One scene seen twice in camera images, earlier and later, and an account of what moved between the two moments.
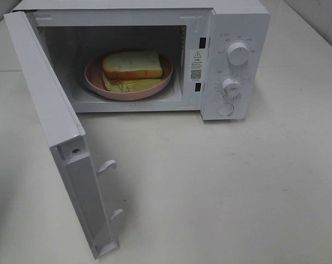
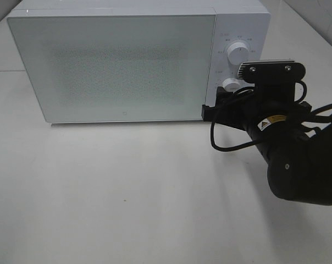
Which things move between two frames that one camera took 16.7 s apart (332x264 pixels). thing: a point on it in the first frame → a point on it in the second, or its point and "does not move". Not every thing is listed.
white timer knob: x=231 y=87 does not move
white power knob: x=238 y=53 does not move
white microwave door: x=65 y=135 → x=118 y=68
